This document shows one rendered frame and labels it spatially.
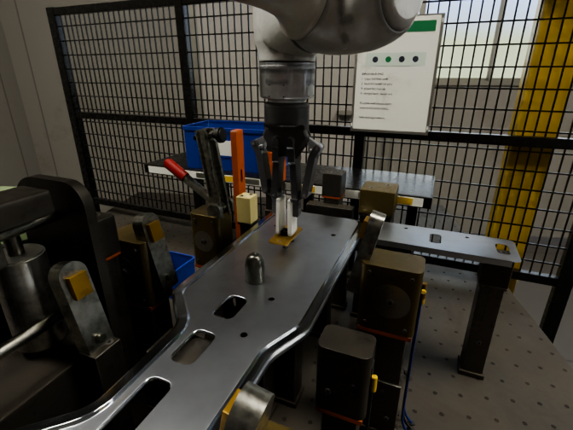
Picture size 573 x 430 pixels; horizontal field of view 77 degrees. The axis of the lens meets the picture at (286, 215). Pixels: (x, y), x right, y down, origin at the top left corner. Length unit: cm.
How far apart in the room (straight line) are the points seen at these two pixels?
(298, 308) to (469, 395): 48
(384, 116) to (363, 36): 71
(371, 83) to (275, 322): 81
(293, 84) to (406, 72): 59
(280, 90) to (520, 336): 85
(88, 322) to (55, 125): 332
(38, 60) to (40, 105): 36
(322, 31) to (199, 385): 40
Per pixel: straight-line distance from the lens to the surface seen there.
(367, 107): 113
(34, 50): 377
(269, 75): 58
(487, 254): 76
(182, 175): 75
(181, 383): 44
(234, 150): 78
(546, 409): 95
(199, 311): 53
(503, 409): 90
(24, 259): 53
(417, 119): 112
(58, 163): 386
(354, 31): 43
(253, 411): 28
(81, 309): 51
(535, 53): 116
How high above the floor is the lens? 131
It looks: 22 degrees down
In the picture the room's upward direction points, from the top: straight up
